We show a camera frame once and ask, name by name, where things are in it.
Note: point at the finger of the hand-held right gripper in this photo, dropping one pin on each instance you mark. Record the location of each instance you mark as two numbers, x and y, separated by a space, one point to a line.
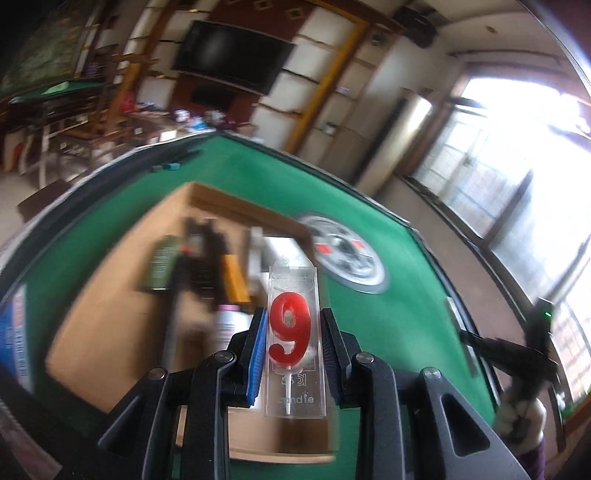
494 350

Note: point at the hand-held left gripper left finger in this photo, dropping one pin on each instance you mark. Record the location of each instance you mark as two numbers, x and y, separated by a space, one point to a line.
256 360

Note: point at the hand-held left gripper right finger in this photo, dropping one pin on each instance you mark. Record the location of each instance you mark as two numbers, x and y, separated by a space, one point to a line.
333 360

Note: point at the red number candle clear case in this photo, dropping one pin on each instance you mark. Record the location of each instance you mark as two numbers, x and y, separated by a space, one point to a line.
288 323

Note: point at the cardboard box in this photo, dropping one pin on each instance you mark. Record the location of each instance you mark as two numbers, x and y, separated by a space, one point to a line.
115 323

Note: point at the person's right forearm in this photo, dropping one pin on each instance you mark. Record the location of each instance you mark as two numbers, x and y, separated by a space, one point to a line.
535 461

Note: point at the person's right hand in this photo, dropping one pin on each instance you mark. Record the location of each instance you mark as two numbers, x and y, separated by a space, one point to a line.
508 415

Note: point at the silver cylindrical can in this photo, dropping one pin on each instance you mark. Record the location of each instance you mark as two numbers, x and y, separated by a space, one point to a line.
233 325

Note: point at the yellow rectangular block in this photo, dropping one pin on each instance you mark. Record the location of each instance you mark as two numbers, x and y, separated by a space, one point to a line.
234 279

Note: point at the round table centre panel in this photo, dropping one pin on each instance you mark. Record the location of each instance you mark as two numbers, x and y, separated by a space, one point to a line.
351 258

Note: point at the black blurry object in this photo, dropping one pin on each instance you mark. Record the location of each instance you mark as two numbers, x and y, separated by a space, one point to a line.
205 263

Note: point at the small white box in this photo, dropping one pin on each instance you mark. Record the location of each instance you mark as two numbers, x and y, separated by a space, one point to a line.
277 251

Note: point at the small green box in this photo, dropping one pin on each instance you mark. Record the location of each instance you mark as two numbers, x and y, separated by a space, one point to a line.
161 265

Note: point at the window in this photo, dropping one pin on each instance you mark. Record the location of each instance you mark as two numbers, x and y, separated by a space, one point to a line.
508 161

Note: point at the standing air conditioner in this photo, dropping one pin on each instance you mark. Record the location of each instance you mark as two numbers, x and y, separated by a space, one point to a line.
397 138

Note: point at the yellow cardboard carton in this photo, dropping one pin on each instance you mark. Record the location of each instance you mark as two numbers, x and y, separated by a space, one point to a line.
167 135

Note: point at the blue table rim label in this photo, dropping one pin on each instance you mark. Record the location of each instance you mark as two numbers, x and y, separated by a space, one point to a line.
14 337

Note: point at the black panel under television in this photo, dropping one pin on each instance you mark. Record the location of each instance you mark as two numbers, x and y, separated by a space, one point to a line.
212 97

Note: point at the dark wooden stool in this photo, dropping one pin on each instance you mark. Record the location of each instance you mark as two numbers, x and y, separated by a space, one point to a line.
44 198

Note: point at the orange white plastic stool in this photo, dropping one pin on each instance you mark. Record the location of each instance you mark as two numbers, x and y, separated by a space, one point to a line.
18 154

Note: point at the green mahjong table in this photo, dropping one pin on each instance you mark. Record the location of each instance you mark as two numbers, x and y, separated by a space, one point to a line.
51 92

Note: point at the yellow wooden shelf frame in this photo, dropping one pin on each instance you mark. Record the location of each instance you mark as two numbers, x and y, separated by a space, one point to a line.
323 78

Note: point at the black wall television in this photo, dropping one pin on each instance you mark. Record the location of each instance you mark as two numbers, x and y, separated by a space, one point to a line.
231 55

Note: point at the black wall speaker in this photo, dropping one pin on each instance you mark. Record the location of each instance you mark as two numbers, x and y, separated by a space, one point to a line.
415 27

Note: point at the green wall poster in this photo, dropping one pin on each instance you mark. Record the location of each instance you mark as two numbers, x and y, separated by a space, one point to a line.
41 41

